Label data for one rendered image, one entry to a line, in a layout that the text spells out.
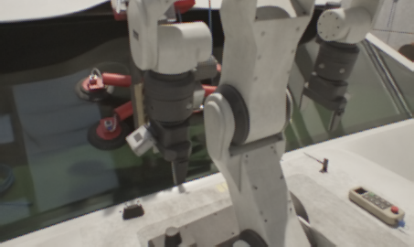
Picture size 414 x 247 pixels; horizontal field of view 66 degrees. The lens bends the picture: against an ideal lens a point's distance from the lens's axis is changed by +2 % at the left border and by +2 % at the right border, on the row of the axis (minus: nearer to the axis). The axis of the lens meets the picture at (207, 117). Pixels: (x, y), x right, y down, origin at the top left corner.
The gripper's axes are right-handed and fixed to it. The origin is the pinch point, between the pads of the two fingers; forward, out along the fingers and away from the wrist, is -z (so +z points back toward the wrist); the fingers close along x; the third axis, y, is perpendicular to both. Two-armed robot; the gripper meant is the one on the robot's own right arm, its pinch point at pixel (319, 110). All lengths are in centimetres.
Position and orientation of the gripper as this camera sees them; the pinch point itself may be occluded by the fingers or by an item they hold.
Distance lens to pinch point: 89.0
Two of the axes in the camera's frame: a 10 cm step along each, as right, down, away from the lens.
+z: 0.8, -8.4, -5.4
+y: -8.6, 2.2, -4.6
